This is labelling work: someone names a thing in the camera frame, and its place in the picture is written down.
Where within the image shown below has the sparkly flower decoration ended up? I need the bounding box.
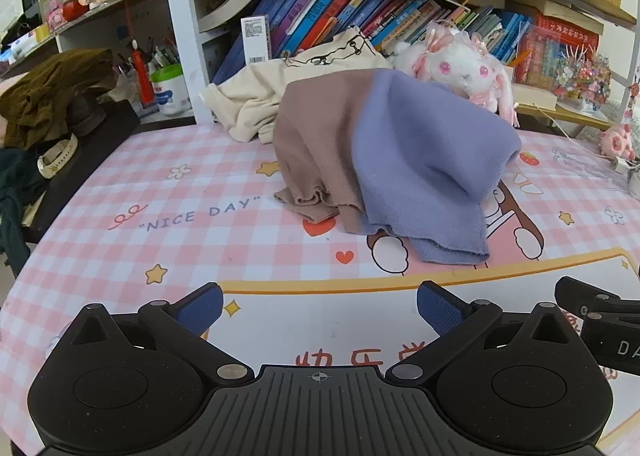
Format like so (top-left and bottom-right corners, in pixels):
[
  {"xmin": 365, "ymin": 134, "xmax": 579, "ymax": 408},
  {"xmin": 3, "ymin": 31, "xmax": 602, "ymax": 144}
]
[{"xmin": 552, "ymin": 46, "xmax": 613, "ymax": 112}]

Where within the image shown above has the red tassel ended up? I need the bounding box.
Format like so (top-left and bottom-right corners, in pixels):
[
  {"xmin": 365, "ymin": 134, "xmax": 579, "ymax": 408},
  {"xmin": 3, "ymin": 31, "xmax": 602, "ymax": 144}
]
[{"xmin": 131, "ymin": 39, "xmax": 156, "ymax": 104}]

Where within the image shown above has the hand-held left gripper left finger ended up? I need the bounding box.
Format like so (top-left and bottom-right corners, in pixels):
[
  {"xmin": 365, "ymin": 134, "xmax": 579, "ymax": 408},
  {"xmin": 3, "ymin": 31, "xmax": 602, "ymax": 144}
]
[{"xmin": 47, "ymin": 283, "xmax": 253, "ymax": 385}]

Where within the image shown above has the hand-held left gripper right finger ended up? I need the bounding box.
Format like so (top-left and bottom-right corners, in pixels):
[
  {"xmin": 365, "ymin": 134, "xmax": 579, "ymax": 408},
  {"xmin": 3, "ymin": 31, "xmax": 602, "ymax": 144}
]
[{"xmin": 385, "ymin": 280, "xmax": 586, "ymax": 384}]

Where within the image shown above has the pink pig toy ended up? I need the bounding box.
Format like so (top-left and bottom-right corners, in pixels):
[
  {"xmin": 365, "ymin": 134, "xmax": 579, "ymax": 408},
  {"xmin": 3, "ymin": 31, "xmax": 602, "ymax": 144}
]
[{"xmin": 599, "ymin": 123, "xmax": 638, "ymax": 162}]

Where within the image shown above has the cream printed shirt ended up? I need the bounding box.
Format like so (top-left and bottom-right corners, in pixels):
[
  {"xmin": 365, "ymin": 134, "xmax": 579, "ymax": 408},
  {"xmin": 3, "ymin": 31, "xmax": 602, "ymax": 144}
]
[{"xmin": 200, "ymin": 26, "xmax": 396, "ymax": 144}]

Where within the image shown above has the white and pink plush bunny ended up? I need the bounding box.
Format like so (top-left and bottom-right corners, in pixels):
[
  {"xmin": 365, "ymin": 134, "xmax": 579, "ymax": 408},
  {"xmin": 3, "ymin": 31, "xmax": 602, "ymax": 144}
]
[{"xmin": 390, "ymin": 21, "xmax": 521, "ymax": 127}]

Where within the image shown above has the white wristband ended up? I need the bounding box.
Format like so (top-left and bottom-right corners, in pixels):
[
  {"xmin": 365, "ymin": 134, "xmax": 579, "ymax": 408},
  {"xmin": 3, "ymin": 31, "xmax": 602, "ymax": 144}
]
[{"xmin": 37, "ymin": 133, "xmax": 79, "ymax": 179}]

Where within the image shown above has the white pen tub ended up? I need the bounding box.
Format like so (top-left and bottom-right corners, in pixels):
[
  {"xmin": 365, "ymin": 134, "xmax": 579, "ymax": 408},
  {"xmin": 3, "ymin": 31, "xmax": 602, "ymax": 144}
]
[{"xmin": 150, "ymin": 64, "xmax": 193, "ymax": 116}]

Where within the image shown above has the black hat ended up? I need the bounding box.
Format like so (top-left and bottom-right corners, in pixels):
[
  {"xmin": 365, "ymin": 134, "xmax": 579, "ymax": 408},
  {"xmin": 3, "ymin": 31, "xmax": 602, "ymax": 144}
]
[{"xmin": 65, "ymin": 96, "xmax": 108, "ymax": 137}]

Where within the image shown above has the white upright carton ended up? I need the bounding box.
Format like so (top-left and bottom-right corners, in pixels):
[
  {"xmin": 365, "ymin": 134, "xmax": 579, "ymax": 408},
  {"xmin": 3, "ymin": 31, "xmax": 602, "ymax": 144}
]
[{"xmin": 241, "ymin": 15, "xmax": 273, "ymax": 64}]

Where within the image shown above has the black side table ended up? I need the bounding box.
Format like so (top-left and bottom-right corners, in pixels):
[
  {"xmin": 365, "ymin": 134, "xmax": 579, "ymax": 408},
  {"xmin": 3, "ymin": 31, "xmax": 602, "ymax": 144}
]
[{"xmin": 20, "ymin": 99, "xmax": 142, "ymax": 244}]

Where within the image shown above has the row of colourful books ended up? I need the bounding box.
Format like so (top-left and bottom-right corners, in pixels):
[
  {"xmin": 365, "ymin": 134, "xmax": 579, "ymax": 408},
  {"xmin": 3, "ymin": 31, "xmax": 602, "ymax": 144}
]
[{"xmin": 212, "ymin": 0, "xmax": 531, "ymax": 84}]

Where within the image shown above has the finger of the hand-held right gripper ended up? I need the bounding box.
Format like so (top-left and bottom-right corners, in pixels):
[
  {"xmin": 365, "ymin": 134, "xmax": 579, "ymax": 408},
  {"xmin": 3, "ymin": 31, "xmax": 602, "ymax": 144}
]
[{"xmin": 555, "ymin": 276, "xmax": 624, "ymax": 320}]

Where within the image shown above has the cream box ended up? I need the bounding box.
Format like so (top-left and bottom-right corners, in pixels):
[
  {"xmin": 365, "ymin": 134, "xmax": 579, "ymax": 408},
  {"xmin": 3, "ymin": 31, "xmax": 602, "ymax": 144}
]
[{"xmin": 510, "ymin": 81, "xmax": 558, "ymax": 111}]

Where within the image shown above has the purple and mauve knit sweater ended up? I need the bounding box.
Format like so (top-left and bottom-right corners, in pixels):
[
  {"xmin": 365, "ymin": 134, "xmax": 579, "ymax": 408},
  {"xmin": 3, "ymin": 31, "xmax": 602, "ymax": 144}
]
[{"xmin": 272, "ymin": 69, "xmax": 522, "ymax": 266}]

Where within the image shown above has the olive green cloth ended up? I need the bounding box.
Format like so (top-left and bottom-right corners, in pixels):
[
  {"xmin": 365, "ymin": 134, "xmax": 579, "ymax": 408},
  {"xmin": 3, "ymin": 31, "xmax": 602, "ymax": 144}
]
[{"xmin": 0, "ymin": 49, "xmax": 118, "ymax": 149}]

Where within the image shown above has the red round ornament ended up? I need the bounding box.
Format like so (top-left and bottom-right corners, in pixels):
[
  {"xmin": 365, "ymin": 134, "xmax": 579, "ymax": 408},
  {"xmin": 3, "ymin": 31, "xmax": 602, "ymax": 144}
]
[{"xmin": 62, "ymin": 0, "xmax": 91, "ymax": 21}]

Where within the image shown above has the set of red books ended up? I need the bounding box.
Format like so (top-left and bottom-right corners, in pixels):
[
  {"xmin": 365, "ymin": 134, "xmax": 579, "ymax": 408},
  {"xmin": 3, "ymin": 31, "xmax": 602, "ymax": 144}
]
[{"xmin": 515, "ymin": 11, "xmax": 601, "ymax": 87}]

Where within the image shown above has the bunch of pens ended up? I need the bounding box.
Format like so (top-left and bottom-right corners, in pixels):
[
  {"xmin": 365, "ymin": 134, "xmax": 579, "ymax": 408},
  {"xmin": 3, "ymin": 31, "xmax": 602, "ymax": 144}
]
[{"xmin": 115, "ymin": 36, "xmax": 181, "ymax": 78}]

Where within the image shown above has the dark green cloth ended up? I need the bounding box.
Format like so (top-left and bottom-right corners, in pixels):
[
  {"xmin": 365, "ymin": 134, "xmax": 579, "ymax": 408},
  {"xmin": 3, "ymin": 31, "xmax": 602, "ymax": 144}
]
[{"xmin": 0, "ymin": 146, "xmax": 48, "ymax": 282}]

